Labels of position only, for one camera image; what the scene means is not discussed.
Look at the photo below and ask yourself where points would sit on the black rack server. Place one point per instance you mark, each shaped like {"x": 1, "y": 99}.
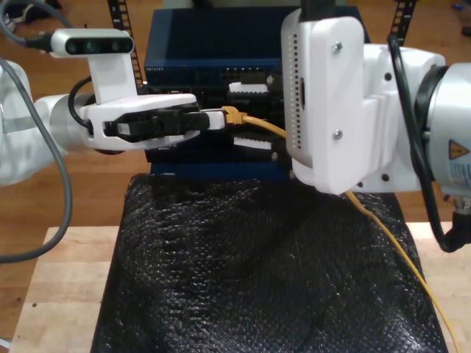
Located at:
{"x": 217, "y": 96}

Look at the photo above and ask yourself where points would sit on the black rack shelf tray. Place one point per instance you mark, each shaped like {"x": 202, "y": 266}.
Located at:
{"x": 206, "y": 154}

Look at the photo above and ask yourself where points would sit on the black bubble wrap mat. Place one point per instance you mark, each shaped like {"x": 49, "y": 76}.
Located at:
{"x": 221, "y": 276}

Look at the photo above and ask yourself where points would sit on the small blue object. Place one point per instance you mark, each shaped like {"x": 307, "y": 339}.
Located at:
{"x": 457, "y": 6}

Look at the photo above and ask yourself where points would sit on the white shoe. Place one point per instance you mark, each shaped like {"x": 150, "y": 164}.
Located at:
{"x": 9, "y": 25}

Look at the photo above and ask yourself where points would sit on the small white blue-edged object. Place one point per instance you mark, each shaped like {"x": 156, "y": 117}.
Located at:
{"x": 3, "y": 342}

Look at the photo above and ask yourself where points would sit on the blue rack base plate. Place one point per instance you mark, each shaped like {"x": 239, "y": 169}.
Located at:
{"x": 221, "y": 171}

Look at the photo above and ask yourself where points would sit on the blue network switch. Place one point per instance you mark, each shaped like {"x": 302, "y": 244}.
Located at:
{"x": 221, "y": 36}

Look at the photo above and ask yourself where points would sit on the black perforated rack post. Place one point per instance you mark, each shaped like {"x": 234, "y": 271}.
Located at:
{"x": 117, "y": 14}
{"x": 403, "y": 14}

